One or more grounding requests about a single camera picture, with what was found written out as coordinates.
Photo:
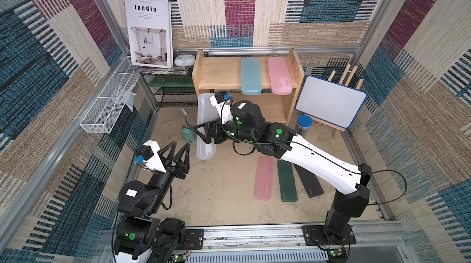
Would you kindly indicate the dark green pencil case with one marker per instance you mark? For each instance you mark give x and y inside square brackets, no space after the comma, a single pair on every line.
[287,183]

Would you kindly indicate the Inedia magazine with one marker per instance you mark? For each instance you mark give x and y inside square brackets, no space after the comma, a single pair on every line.
[150,33]

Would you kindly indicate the pink pencil case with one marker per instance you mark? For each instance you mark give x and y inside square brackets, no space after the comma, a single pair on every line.
[264,178]
[280,78]

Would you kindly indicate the black pencil case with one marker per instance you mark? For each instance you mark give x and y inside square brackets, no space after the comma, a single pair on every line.
[310,182]

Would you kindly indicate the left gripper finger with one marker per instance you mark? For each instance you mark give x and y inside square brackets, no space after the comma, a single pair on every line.
[182,157]
[166,154]

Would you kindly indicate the black wire side table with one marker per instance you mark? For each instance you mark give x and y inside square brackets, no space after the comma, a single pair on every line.
[172,90]

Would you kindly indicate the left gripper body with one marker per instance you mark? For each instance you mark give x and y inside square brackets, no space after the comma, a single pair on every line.
[175,171]

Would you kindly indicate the wooden two-tier shelf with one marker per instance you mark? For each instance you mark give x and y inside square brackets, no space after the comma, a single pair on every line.
[214,74]

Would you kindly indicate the blue lid pencil tube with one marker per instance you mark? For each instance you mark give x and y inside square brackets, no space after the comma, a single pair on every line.
[303,124]

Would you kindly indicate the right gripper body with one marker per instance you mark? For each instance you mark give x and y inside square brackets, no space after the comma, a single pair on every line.
[213,132]

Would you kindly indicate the light blue pencil case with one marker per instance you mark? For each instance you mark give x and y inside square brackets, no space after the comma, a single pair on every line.
[251,82]

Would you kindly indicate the whiteboard on wooden easel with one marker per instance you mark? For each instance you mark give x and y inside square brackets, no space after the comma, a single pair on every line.
[333,104]

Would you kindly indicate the white round gadget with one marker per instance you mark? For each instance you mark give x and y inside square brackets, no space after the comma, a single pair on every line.
[184,60]

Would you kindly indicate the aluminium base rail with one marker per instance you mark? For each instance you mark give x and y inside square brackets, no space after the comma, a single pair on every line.
[362,242]

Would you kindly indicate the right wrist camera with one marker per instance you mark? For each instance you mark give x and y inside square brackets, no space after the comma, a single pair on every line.
[222,102]

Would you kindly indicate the white wire basket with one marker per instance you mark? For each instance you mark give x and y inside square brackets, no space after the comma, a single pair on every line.
[106,108]

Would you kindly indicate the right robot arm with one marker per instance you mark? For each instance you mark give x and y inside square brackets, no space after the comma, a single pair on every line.
[244,123]

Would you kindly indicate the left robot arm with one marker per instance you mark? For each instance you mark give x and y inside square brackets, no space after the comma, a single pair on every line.
[138,236]

